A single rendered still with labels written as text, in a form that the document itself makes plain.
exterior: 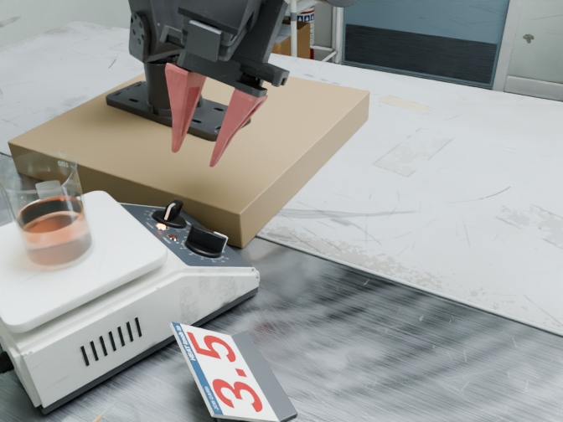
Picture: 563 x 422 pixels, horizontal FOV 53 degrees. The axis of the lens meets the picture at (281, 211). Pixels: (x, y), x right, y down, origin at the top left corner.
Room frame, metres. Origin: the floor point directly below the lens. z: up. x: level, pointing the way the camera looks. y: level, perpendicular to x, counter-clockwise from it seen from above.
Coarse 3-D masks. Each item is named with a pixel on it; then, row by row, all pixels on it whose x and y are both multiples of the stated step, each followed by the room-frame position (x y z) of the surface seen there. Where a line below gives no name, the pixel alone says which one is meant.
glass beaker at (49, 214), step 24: (48, 144) 0.36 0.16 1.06; (0, 168) 0.34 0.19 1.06; (24, 168) 0.35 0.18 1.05; (48, 168) 0.36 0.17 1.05; (72, 168) 0.35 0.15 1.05; (24, 192) 0.31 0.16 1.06; (48, 192) 0.31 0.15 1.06; (72, 192) 0.33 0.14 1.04; (24, 216) 0.31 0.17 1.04; (48, 216) 0.31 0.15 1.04; (72, 216) 0.32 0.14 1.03; (24, 240) 0.31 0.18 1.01; (48, 240) 0.31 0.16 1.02; (72, 240) 0.32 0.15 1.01; (48, 264) 0.31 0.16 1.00; (72, 264) 0.31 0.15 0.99
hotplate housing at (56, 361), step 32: (128, 288) 0.31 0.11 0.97; (160, 288) 0.32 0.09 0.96; (192, 288) 0.33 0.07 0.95; (224, 288) 0.35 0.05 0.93; (256, 288) 0.37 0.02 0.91; (0, 320) 0.29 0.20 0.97; (64, 320) 0.28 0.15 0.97; (96, 320) 0.28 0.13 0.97; (128, 320) 0.30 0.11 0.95; (160, 320) 0.31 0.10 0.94; (192, 320) 0.33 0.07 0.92; (32, 352) 0.26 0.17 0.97; (64, 352) 0.27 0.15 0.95; (96, 352) 0.28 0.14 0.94; (128, 352) 0.29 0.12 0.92; (32, 384) 0.26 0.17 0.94; (64, 384) 0.26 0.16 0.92; (96, 384) 0.28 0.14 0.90
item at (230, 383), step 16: (192, 336) 0.30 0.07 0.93; (208, 336) 0.31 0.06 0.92; (224, 336) 0.32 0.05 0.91; (208, 352) 0.29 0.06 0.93; (224, 352) 0.30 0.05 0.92; (208, 368) 0.27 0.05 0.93; (224, 368) 0.27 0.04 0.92; (240, 368) 0.28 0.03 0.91; (224, 384) 0.26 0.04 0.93; (240, 384) 0.26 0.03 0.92; (224, 400) 0.24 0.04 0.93; (240, 400) 0.25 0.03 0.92; (256, 400) 0.25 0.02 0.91
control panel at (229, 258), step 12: (144, 216) 0.42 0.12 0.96; (156, 228) 0.40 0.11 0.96; (168, 228) 0.41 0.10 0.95; (168, 240) 0.38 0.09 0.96; (180, 240) 0.39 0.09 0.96; (180, 252) 0.36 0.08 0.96; (192, 252) 0.37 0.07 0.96; (228, 252) 0.39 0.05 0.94; (192, 264) 0.34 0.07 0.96; (204, 264) 0.35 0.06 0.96; (216, 264) 0.36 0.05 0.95; (228, 264) 0.37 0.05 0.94; (240, 264) 0.38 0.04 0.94
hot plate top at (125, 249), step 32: (96, 192) 0.42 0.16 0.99; (96, 224) 0.37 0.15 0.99; (128, 224) 0.37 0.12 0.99; (0, 256) 0.33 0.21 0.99; (96, 256) 0.33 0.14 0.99; (128, 256) 0.33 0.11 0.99; (160, 256) 0.33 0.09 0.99; (0, 288) 0.29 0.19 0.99; (32, 288) 0.29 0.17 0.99; (64, 288) 0.29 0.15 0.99; (96, 288) 0.29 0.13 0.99; (32, 320) 0.26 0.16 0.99
